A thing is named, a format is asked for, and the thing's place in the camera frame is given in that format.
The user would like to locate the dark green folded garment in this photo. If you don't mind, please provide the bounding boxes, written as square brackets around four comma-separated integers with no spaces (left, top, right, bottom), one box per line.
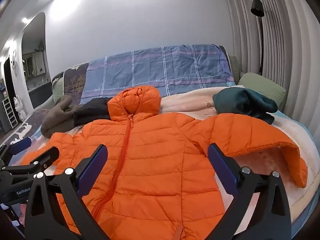
[213,87,278,125]

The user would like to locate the blue plaid quilt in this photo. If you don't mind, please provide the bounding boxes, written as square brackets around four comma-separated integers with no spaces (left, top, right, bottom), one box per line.
[80,44,235,104]

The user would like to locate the orange puffer jacket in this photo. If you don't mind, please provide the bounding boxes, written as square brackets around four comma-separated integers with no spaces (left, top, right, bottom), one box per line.
[22,86,308,239]

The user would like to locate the black folded garment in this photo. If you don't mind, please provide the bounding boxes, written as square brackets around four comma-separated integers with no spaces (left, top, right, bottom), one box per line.
[73,98,111,126]

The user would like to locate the dark patterned pillow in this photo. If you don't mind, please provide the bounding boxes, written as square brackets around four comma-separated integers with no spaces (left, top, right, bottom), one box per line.
[63,62,89,105]

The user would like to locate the cream fleece blanket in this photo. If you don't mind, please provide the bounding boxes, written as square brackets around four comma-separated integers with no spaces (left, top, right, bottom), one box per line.
[10,84,320,228]

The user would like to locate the white cat figurine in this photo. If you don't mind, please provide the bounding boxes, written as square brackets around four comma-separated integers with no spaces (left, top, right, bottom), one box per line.
[14,96,26,121]

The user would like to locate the white ladder shelf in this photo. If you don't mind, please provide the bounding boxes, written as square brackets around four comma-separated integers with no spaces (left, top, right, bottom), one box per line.
[2,98,18,129]

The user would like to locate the green pillow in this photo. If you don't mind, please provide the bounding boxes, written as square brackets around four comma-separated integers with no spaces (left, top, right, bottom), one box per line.
[238,73,286,110]

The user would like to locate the grey curtain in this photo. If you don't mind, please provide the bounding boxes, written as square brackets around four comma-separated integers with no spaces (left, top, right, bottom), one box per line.
[227,0,319,142]

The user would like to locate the black floor lamp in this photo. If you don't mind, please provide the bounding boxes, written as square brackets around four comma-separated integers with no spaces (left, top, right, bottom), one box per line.
[251,0,265,76]

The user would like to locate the brown fleece garment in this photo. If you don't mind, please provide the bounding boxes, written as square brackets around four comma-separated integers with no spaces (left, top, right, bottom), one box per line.
[41,95,77,138]

